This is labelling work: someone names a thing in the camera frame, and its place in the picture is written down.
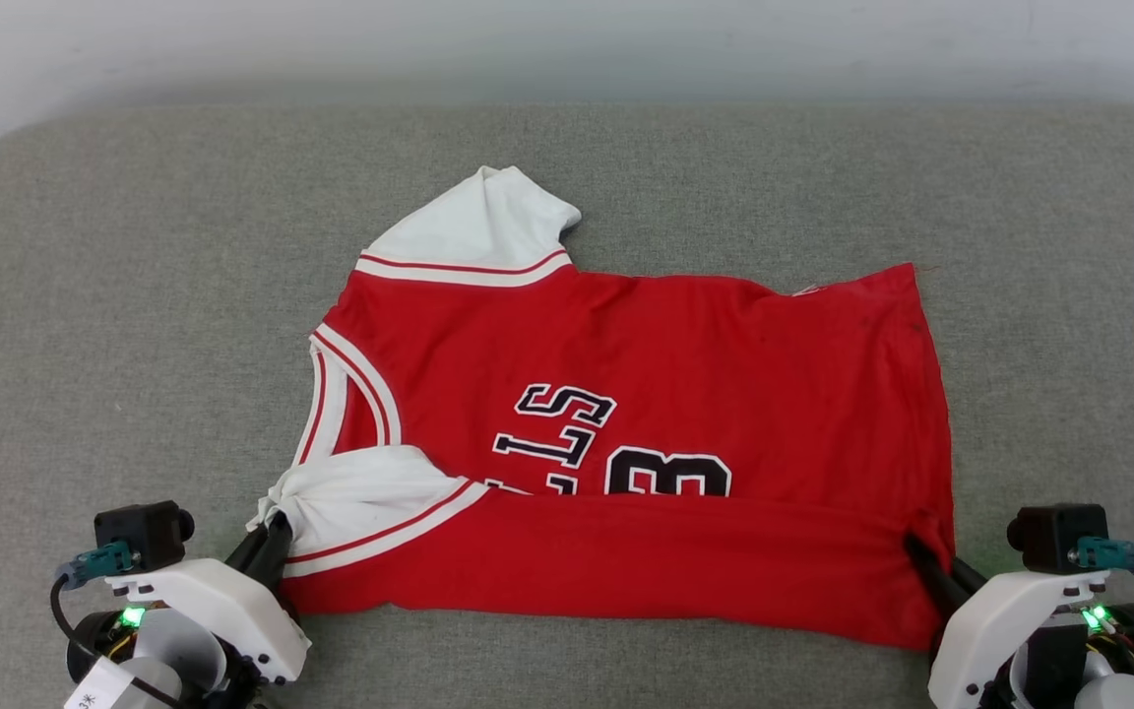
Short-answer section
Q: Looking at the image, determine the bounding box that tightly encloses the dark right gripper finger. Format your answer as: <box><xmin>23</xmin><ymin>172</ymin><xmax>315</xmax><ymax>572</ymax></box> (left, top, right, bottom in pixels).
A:
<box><xmin>904</xmin><ymin>532</ymin><xmax>968</xmax><ymax>641</ymax></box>
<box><xmin>949</xmin><ymin>553</ymin><xmax>989</xmax><ymax>598</ymax></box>

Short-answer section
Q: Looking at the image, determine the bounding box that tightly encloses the teal left camera connector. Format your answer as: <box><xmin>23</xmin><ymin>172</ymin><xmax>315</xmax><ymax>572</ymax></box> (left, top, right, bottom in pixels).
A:
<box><xmin>55</xmin><ymin>541</ymin><xmax>143</xmax><ymax>590</ymax></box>

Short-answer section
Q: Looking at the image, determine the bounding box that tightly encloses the teal right camera connector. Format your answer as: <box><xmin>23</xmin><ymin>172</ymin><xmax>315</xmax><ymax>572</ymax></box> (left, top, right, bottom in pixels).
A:
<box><xmin>1067</xmin><ymin>536</ymin><xmax>1134</xmax><ymax>578</ymax></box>

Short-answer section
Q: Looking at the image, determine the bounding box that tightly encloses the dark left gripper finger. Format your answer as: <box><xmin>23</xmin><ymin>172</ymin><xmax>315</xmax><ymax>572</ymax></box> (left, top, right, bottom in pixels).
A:
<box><xmin>222</xmin><ymin>526</ymin><xmax>271</xmax><ymax>584</ymax></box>
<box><xmin>254</xmin><ymin>510</ymin><xmax>296</xmax><ymax>596</ymax></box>

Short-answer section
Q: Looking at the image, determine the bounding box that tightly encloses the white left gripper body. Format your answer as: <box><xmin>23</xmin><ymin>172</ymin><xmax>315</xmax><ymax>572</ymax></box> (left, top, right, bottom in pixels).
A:
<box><xmin>102</xmin><ymin>557</ymin><xmax>314</xmax><ymax>687</ymax></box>

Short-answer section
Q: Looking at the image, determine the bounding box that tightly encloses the teal camera connector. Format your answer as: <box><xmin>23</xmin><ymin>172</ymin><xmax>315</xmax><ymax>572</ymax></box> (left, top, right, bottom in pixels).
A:
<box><xmin>55</xmin><ymin>541</ymin><xmax>143</xmax><ymax>590</ymax></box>
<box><xmin>1067</xmin><ymin>536</ymin><xmax>1134</xmax><ymax>578</ymax></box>

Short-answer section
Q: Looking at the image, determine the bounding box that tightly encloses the red basketball jersey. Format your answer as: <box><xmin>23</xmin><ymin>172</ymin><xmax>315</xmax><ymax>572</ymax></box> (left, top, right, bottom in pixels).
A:
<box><xmin>248</xmin><ymin>164</ymin><xmax>958</xmax><ymax>653</ymax></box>

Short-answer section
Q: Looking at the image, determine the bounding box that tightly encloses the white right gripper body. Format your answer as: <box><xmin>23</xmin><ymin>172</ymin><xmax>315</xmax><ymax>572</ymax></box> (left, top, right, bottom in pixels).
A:
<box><xmin>926</xmin><ymin>567</ymin><xmax>1111</xmax><ymax>709</ymax></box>

